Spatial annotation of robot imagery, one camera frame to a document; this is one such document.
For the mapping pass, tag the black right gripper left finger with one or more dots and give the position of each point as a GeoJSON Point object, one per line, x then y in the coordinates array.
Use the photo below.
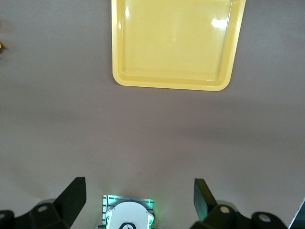
{"type": "Point", "coordinates": [59, 214]}

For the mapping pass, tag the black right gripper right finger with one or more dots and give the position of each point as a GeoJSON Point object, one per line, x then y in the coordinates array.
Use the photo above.
{"type": "Point", "coordinates": [214, 217]}

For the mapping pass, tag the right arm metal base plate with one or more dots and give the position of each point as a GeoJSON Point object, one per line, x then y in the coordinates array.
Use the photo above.
{"type": "Point", "coordinates": [109, 202]}

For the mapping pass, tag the brown table cover sheet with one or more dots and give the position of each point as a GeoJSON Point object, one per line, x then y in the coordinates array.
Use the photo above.
{"type": "Point", "coordinates": [152, 143]}

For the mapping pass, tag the aluminium frame profile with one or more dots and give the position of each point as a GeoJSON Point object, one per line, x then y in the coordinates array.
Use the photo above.
{"type": "Point", "coordinates": [299, 214]}

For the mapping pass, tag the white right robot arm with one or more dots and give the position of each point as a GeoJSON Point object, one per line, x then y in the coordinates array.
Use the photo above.
{"type": "Point", "coordinates": [128, 214]}

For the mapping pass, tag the yellow push button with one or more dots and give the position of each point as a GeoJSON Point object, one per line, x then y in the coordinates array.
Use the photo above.
{"type": "Point", "coordinates": [1, 45]}

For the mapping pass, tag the yellow plastic tray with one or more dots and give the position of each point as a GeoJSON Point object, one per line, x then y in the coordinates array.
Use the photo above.
{"type": "Point", "coordinates": [176, 47]}

